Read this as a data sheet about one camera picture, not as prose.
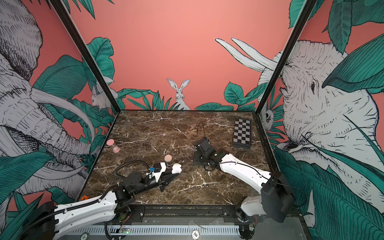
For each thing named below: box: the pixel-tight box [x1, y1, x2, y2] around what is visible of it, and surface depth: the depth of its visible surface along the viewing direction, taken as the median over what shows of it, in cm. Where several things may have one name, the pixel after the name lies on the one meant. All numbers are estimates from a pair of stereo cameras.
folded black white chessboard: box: [232, 119, 252, 150], surface depth 106 cm
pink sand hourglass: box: [106, 138, 121, 153], surface depth 97 cm
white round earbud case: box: [171, 163, 182, 174], surface depth 70 cm
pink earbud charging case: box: [164, 154, 173, 162], surface depth 95 cm
